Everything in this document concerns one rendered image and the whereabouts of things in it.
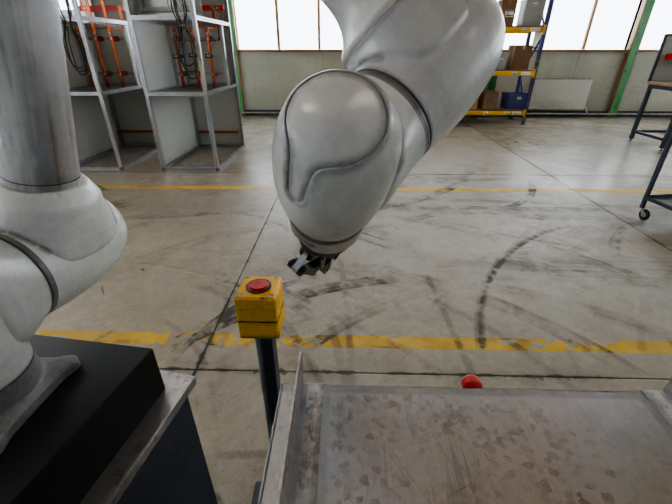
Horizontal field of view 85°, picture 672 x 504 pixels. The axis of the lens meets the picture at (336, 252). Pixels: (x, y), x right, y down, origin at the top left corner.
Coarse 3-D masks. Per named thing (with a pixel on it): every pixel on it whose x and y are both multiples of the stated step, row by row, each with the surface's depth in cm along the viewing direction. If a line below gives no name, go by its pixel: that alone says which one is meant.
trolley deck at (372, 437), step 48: (288, 384) 58; (336, 432) 50; (384, 432) 50; (432, 432) 50; (480, 432) 50; (528, 432) 50; (576, 432) 50; (624, 432) 50; (336, 480) 45; (384, 480) 45; (432, 480) 45; (480, 480) 45; (528, 480) 45; (576, 480) 45; (624, 480) 45
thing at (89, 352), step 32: (64, 352) 64; (96, 352) 64; (128, 352) 63; (64, 384) 57; (96, 384) 57; (128, 384) 59; (160, 384) 67; (32, 416) 52; (64, 416) 52; (96, 416) 53; (128, 416) 60; (32, 448) 48; (64, 448) 48; (96, 448) 54; (0, 480) 44; (32, 480) 44; (64, 480) 49; (96, 480) 54
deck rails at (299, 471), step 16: (304, 384) 57; (320, 384) 57; (304, 400) 55; (320, 400) 55; (656, 400) 55; (304, 416) 52; (320, 416) 52; (288, 432) 43; (304, 432) 50; (320, 432) 50; (288, 448) 42; (304, 448) 48; (288, 464) 42; (304, 464) 46; (288, 480) 43; (304, 480) 44; (288, 496) 43; (304, 496) 43
